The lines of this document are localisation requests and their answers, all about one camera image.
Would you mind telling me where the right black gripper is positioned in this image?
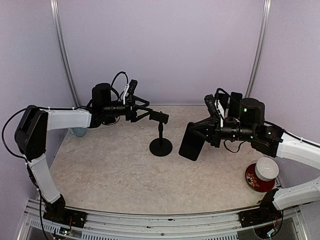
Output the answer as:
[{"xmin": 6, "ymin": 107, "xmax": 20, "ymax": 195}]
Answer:
[{"xmin": 190, "ymin": 113, "xmax": 257, "ymax": 148}]

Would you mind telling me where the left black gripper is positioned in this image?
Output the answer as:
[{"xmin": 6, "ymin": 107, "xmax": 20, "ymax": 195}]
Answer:
[{"xmin": 102, "ymin": 94, "xmax": 153, "ymax": 122}]

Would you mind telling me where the black phone blue edge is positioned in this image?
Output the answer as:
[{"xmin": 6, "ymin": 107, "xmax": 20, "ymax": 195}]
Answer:
[{"xmin": 227, "ymin": 92, "xmax": 243, "ymax": 119}]

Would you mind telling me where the black pole phone stand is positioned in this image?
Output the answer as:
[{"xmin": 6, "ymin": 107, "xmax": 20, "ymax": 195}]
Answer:
[{"xmin": 149, "ymin": 111, "xmax": 173, "ymax": 157}]

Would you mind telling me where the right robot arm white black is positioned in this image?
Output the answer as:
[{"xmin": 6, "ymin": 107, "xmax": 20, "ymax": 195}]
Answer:
[{"xmin": 178, "ymin": 88, "xmax": 320, "ymax": 169}]

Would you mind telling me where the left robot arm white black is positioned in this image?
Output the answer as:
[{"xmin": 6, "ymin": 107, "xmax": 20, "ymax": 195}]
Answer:
[{"xmin": 14, "ymin": 79, "xmax": 153, "ymax": 223}]

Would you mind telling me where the light blue white cup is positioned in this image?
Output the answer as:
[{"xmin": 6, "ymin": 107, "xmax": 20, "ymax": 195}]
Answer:
[{"xmin": 69, "ymin": 127, "xmax": 87, "ymax": 138}]

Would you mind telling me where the red floral plate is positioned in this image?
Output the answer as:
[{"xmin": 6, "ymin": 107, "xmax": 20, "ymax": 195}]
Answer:
[{"xmin": 245, "ymin": 163, "xmax": 276, "ymax": 193}]

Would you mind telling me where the white bowl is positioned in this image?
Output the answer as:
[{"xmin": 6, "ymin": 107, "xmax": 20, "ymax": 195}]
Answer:
[{"xmin": 254, "ymin": 157, "xmax": 279, "ymax": 182}]

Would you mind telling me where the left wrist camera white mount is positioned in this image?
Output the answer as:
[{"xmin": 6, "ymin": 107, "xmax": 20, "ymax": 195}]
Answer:
[{"xmin": 122, "ymin": 79, "xmax": 138, "ymax": 105}]

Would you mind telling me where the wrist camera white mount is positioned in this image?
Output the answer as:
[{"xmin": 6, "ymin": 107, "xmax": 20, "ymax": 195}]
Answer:
[
  {"xmin": 204, "ymin": 94, "xmax": 225, "ymax": 121},
  {"xmin": 122, "ymin": 79, "xmax": 138, "ymax": 105}
]

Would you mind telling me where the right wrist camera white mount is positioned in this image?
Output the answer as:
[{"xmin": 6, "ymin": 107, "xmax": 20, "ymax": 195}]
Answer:
[{"xmin": 204, "ymin": 94, "xmax": 225, "ymax": 121}]

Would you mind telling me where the right aluminium frame post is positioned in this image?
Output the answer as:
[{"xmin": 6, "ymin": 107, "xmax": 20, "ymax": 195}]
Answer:
[{"xmin": 245, "ymin": 0, "xmax": 272, "ymax": 98}]

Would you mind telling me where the aluminium frame post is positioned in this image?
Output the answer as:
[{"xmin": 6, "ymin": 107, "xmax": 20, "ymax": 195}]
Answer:
[
  {"xmin": 49, "ymin": 0, "xmax": 81, "ymax": 107},
  {"xmin": 245, "ymin": 0, "xmax": 272, "ymax": 98}
]

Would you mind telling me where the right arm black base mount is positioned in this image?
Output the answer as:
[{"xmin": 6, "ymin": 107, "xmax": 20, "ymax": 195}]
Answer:
[{"xmin": 238, "ymin": 208, "xmax": 283, "ymax": 228}]

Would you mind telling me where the front aluminium rail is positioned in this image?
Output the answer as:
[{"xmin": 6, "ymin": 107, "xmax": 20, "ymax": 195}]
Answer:
[{"xmin": 17, "ymin": 200, "xmax": 310, "ymax": 240}]

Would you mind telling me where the left aluminium frame post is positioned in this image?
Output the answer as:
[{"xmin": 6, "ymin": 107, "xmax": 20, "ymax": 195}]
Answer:
[{"xmin": 49, "ymin": 0, "xmax": 81, "ymax": 107}]

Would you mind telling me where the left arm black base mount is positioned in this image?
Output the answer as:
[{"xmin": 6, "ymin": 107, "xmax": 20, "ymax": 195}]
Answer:
[{"xmin": 43, "ymin": 208, "xmax": 87, "ymax": 229}]

